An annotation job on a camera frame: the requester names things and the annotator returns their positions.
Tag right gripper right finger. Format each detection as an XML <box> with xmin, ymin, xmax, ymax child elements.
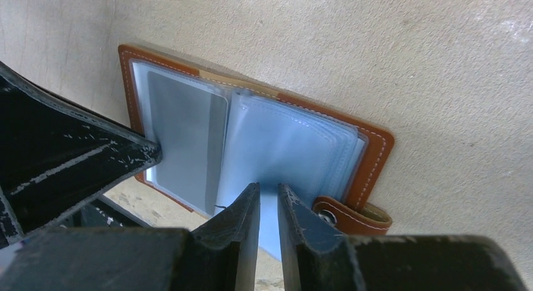
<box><xmin>278</xmin><ymin>184</ymin><xmax>526</xmax><ymax>290</ymax></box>

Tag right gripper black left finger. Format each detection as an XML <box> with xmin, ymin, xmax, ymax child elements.
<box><xmin>1</xmin><ymin>183</ymin><xmax>260</xmax><ymax>290</ymax></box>

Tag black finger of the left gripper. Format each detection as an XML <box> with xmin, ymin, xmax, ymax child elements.
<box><xmin>1</xmin><ymin>64</ymin><xmax>162</xmax><ymax>248</ymax></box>

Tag grey card inside holder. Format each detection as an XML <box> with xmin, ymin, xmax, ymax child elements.
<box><xmin>147</xmin><ymin>70</ymin><xmax>228</xmax><ymax>216</ymax></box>

